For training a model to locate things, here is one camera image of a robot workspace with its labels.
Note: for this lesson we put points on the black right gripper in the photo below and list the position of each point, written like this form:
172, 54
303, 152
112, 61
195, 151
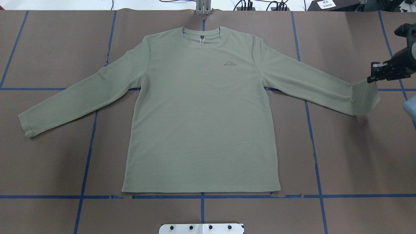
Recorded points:
404, 63

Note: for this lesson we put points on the olive green long-sleeve shirt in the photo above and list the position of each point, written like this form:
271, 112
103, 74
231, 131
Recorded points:
202, 120

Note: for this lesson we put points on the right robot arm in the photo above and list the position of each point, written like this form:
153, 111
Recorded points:
407, 31

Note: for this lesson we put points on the black box with white label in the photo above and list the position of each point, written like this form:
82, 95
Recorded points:
334, 5

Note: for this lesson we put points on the metal mounting plate with bolts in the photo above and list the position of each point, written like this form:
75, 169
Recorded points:
215, 228

